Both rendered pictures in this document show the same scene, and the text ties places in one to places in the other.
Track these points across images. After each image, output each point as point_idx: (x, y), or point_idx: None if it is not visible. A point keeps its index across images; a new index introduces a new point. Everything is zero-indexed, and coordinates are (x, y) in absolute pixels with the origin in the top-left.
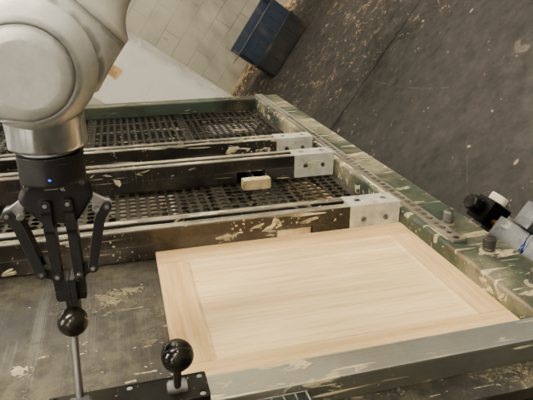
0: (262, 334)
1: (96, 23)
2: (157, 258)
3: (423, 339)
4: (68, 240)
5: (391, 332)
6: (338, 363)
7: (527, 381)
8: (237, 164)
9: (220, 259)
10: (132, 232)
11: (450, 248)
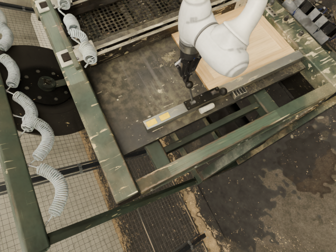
0: None
1: (247, 46)
2: (174, 37)
3: (269, 64)
4: (190, 66)
5: (258, 60)
6: (249, 76)
7: (294, 70)
8: None
9: None
10: (164, 30)
11: (272, 20)
